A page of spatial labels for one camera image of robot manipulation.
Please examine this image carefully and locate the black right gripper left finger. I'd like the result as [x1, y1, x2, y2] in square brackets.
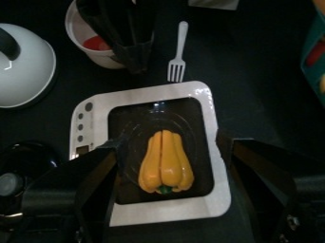
[19, 138, 130, 243]

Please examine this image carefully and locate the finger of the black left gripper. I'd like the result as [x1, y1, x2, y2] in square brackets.
[75, 0, 156, 76]

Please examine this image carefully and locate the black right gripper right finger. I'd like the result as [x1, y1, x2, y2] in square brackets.
[214, 127, 325, 243]

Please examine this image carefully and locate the red toy food piece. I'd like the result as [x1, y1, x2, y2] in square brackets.
[81, 35, 112, 52]

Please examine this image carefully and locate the white plastic cup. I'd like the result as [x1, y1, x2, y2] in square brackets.
[63, 0, 130, 70]

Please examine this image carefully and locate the white plastic fork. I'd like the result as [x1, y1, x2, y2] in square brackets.
[166, 20, 190, 84]

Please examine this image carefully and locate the black glossy toy pot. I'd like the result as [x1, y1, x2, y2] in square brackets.
[0, 140, 61, 219]

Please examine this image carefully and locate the white flat sheet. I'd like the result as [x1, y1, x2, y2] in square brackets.
[187, 0, 241, 11]

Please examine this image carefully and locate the white toy induction cooktop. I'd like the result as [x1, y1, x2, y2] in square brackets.
[68, 80, 234, 228]

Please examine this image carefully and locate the yellow toy bell pepper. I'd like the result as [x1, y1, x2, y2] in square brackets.
[138, 129, 195, 195]

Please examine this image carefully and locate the teal toy box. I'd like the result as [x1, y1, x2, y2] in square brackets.
[298, 0, 325, 106]

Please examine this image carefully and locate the white toy kettle black handle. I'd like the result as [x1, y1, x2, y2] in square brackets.
[0, 22, 59, 110]

